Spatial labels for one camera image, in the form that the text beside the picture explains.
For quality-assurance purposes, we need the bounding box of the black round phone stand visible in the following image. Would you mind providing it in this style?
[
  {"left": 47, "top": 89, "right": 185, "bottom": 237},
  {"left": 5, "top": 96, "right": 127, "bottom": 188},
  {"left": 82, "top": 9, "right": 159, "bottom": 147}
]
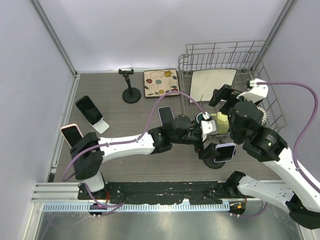
[
  {"left": 118, "top": 68, "right": 141, "bottom": 104},
  {"left": 202, "top": 143, "right": 232, "bottom": 170}
]

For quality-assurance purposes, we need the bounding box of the purple case phone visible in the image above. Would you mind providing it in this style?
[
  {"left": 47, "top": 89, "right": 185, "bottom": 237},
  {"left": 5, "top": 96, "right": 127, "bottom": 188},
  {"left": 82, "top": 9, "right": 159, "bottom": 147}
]
[
  {"left": 214, "top": 142, "right": 236, "bottom": 163},
  {"left": 157, "top": 106, "right": 174, "bottom": 126}
]

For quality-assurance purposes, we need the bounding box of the floral square plate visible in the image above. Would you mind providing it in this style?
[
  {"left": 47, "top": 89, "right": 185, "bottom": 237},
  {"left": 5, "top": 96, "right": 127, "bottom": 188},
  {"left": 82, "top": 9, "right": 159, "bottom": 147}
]
[{"left": 143, "top": 69, "right": 180, "bottom": 98}]

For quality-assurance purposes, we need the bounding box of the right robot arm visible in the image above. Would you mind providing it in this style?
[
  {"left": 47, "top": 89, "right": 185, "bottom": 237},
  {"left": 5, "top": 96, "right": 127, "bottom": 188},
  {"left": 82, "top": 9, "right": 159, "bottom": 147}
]
[{"left": 209, "top": 84, "right": 320, "bottom": 230}]

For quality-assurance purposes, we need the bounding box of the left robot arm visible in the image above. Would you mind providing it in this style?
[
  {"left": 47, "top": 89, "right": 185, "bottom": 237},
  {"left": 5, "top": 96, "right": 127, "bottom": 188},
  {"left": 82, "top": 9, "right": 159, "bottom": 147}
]
[{"left": 70, "top": 115, "right": 218, "bottom": 200}]

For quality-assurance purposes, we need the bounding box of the white folding phone stand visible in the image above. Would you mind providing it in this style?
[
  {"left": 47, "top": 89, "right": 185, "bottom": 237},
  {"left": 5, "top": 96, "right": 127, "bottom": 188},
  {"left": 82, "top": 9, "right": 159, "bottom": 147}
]
[{"left": 91, "top": 118, "right": 110, "bottom": 134}]

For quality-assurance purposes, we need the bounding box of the black phone on white stand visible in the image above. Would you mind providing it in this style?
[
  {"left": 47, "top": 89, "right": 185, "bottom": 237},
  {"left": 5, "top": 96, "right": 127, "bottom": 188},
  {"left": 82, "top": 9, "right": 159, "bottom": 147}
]
[{"left": 75, "top": 95, "right": 103, "bottom": 125}]

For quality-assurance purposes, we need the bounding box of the pink case phone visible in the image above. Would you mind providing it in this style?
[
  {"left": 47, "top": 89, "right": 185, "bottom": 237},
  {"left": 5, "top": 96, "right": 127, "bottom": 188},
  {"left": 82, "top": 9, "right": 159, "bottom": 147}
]
[{"left": 60, "top": 123, "right": 83, "bottom": 148}]

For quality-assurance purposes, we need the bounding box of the yellow faceted cup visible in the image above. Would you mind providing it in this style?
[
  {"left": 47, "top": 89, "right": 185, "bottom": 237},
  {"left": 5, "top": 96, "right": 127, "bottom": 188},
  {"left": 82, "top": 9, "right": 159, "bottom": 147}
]
[{"left": 211, "top": 111, "right": 229, "bottom": 135}]

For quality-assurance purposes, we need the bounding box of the white square plate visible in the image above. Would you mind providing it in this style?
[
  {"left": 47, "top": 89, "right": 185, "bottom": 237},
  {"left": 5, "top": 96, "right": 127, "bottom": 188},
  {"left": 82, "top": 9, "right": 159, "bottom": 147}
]
[{"left": 189, "top": 68, "right": 237, "bottom": 102}]

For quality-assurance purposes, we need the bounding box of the dark green mug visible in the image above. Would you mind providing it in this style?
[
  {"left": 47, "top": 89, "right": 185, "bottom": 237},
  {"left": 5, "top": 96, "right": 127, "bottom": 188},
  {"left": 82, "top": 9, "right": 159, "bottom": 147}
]
[{"left": 195, "top": 112, "right": 207, "bottom": 124}]

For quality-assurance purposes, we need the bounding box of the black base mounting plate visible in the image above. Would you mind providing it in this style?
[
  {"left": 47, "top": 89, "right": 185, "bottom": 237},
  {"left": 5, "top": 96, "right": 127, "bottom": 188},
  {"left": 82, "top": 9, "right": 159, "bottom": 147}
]
[{"left": 92, "top": 181, "right": 245, "bottom": 205}]

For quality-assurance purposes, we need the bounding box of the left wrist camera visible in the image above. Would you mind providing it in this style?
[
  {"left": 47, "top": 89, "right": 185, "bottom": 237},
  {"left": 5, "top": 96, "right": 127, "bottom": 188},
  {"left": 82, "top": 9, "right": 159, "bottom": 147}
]
[{"left": 200, "top": 112, "right": 218, "bottom": 142}]

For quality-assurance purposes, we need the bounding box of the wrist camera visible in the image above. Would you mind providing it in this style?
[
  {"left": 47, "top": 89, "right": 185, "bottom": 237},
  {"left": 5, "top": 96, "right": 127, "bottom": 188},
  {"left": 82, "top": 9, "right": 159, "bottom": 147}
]
[
  {"left": 200, "top": 112, "right": 218, "bottom": 142},
  {"left": 236, "top": 78, "right": 269, "bottom": 105}
]

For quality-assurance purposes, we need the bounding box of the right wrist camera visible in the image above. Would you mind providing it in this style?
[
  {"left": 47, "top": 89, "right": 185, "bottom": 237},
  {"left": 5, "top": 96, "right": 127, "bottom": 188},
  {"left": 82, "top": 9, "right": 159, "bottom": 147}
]
[{"left": 236, "top": 78, "right": 269, "bottom": 105}]

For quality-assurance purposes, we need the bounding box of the grey wire dish rack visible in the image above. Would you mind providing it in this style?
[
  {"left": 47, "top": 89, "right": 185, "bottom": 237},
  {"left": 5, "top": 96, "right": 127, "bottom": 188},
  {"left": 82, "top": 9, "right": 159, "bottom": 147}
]
[{"left": 177, "top": 40, "right": 287, "bottom": 144}]

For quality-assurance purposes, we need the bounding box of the white cable duct strip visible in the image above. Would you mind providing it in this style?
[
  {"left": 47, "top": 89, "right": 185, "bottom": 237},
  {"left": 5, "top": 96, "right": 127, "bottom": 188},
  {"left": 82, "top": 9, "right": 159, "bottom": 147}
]
[{"left": 42, "top": 199, "right": 230, "bottom": 213}]

